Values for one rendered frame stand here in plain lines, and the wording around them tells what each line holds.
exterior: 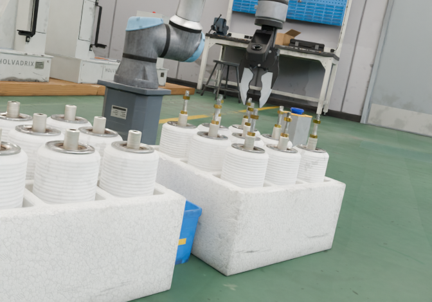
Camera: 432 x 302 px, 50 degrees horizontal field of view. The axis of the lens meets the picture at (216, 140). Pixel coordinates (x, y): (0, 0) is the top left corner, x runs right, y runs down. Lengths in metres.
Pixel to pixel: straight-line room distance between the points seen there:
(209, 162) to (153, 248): 0.31
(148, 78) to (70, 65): 2.26
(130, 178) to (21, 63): 2.51
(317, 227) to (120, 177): 0.57
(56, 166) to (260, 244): 0.49
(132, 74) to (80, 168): 0.84
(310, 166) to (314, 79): 5.17
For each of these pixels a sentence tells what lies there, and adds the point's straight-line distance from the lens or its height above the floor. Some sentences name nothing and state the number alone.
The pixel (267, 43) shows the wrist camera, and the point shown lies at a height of 0.49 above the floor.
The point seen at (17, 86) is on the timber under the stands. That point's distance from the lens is 3.14.
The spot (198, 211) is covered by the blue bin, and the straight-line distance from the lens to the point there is 0.97.
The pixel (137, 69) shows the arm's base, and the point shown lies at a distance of 1.54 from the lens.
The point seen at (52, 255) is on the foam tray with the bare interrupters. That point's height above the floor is 0.11.
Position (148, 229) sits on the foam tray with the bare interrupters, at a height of 0.13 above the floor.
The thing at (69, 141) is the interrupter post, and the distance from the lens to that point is 0.75.
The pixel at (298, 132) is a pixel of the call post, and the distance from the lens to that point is 1.41.
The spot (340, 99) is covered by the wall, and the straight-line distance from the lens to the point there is 6.27.
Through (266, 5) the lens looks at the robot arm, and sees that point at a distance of 1.16.
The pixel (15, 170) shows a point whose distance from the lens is 0.69.
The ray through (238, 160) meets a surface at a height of 0.23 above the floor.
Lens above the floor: 0.42
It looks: 9 degrees down
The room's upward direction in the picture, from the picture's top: 10 degrees clockwise
